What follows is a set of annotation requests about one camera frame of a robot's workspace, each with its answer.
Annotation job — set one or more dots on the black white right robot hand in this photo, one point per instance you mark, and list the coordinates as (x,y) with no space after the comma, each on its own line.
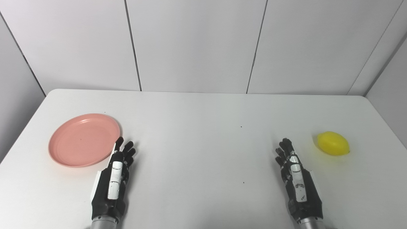
(297,181)

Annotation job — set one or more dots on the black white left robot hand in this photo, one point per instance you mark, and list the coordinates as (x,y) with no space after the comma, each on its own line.
(114,178)

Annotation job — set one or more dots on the pink round plate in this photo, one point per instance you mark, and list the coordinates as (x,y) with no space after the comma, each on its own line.
(84,140)

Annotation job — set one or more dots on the yellow lemon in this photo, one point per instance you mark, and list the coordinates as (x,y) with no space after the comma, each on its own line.
(333,143)

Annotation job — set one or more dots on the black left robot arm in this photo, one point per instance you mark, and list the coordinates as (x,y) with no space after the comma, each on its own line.
(103,223)

